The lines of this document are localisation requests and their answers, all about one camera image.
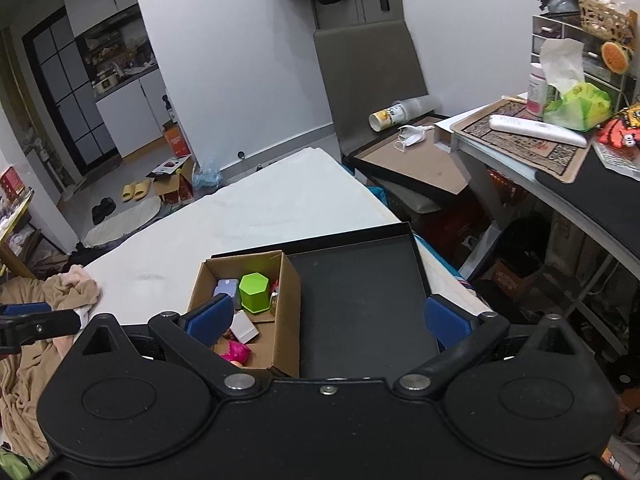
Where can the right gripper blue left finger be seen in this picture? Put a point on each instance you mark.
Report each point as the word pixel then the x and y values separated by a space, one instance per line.
pixel 210 319

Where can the green plastic bag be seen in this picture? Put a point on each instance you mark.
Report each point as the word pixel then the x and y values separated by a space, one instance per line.
pixel 581 109

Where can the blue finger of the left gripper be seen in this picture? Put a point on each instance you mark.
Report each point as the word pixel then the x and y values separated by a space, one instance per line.
pixel 24 309

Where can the black tray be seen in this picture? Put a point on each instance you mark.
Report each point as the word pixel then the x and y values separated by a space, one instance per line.
pixel 361 309

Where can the patterned desk mat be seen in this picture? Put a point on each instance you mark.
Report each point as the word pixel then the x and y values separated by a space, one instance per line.
pixel 558 160

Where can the white face mask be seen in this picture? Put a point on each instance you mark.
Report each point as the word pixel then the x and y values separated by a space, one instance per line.
pixel 408 136

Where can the green hexagonal box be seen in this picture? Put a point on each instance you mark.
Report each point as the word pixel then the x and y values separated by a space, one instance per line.
pixel 254 293

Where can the purple cube toy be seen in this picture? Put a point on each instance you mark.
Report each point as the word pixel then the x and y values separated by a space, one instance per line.
pixel 229 287

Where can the orange box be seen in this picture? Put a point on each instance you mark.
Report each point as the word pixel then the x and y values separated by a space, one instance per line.
pixel 175 139

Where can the cardboard box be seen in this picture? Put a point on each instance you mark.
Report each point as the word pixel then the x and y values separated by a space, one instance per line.
pixel 260 323
pixel 172 180

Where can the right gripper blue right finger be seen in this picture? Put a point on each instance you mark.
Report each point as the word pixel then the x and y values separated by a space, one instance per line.
pixel 447 322

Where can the black slippers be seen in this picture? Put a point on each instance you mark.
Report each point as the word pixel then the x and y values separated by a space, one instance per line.
pixel 102 210

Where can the beige blanket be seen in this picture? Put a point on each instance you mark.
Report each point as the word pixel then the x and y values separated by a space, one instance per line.
pixel 25 375

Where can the black-framed brown board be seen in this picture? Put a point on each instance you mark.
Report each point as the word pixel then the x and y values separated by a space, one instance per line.
pixel 424 168

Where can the open cardboard box on floor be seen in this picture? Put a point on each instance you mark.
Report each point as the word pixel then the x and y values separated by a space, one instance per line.
pixel 172 180

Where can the blue red figure perfume bottle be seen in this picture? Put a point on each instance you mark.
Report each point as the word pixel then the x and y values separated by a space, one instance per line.
pixel 274 295

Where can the white cabinet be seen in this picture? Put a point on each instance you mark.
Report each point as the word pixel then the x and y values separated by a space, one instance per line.
pixel 134 113

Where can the white charger plug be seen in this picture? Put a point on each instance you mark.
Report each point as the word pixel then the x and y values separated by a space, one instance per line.
pixel 242 328

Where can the pink dinosaur figurine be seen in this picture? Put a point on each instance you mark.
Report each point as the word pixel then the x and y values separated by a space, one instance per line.
pixel 237 353

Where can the yellow slippers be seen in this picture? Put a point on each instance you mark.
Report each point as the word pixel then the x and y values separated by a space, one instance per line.
pixel 135 191

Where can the white pill bottle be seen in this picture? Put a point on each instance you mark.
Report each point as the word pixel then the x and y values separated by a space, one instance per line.
pixel 538 94

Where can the white desk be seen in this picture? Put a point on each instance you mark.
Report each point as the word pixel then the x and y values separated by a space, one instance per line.
pixel 603 204

